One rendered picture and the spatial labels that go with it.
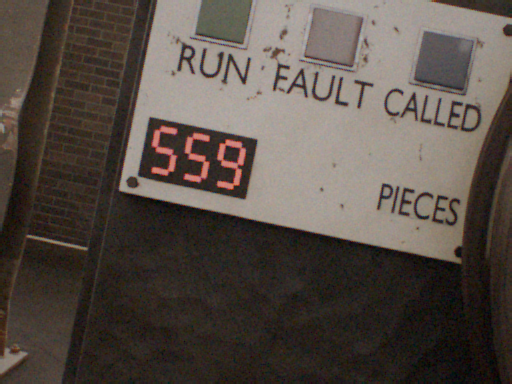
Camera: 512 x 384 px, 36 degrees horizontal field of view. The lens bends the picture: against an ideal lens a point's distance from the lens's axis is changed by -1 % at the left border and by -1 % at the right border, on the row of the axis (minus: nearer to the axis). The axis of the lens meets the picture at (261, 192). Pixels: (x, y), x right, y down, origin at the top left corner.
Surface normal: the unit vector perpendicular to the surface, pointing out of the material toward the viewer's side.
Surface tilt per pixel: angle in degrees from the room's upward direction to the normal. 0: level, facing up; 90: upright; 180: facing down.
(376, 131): 90
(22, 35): 90
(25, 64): 88
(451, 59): 90
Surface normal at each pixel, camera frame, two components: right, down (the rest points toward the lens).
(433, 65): -0.04, 0.04
